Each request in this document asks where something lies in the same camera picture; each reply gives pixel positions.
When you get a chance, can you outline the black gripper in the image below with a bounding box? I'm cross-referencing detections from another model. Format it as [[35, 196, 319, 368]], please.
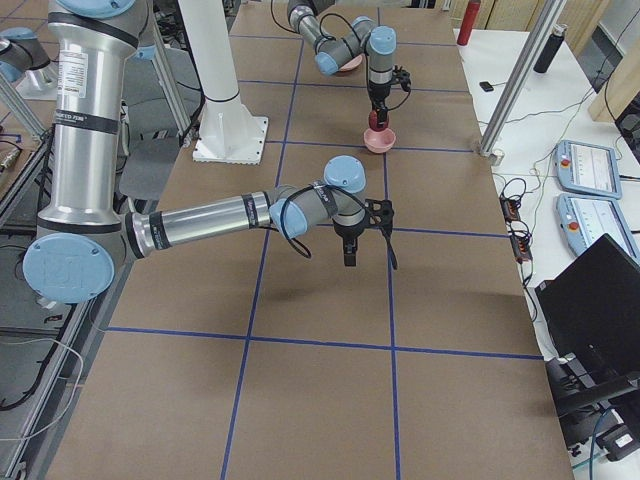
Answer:
[[333, 223, 366, 267], [368, 85, 390, 131]]

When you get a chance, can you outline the red yellow apple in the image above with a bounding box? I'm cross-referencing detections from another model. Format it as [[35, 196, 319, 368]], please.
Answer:
[[368, 111, 384, 131]]

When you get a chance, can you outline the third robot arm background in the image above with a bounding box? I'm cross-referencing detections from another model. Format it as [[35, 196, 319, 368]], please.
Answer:
[[1, 27, 51, 83]]

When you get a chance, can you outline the pink bowl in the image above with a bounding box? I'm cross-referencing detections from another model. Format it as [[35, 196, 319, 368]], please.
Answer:
[[363, 128, 396, 154]]

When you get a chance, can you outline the pink plate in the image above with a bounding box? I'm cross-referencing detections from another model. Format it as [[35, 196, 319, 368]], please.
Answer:
[[336, 55, 363, 76]]

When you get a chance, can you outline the small black square device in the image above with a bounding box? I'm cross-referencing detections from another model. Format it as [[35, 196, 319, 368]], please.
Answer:
[[479, 81, 495, 92]]

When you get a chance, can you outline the red cylindrical bottle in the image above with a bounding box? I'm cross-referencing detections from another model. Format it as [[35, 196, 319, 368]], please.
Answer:
[[456, 0, 482, 46]]

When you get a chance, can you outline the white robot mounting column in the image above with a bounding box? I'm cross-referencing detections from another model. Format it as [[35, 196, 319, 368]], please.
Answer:
[[179, 0, 268, 165]]

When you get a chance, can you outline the orange black power strip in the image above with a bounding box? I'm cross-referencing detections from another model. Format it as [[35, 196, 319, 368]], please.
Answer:
[[499, 195, 533, 264]]

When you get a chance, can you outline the black water bottle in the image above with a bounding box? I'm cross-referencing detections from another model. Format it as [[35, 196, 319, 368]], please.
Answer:
[[533, 24, 568, 74]]

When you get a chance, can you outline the far blue teach pendant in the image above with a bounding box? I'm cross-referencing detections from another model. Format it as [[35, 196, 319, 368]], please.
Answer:
[[553, 140, 622, 199]]

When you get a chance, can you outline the blue teach pendant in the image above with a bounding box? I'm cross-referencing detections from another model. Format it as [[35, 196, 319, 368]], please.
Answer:
[[556, 193, 639, 261], [553, 140, 622, 199]]

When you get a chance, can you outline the near blue teach pendant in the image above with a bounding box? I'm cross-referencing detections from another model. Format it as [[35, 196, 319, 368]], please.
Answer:
[[556, 193, 639, 261]]

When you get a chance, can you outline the black laptop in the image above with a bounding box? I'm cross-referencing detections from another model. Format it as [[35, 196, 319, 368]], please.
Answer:
[[535, 234, 639, 373]]

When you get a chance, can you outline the black monitor stand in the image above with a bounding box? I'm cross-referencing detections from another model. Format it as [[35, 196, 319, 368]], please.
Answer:
[[545, 354, 639, 418]]

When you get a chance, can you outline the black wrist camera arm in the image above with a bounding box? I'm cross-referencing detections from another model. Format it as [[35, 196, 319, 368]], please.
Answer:
[[393, 65, 411, 94], [365, 199, 394, 236]]

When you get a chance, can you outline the aluminium frame post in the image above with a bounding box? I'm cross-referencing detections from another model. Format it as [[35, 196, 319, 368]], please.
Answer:
[[478, 0, 566, 166]]

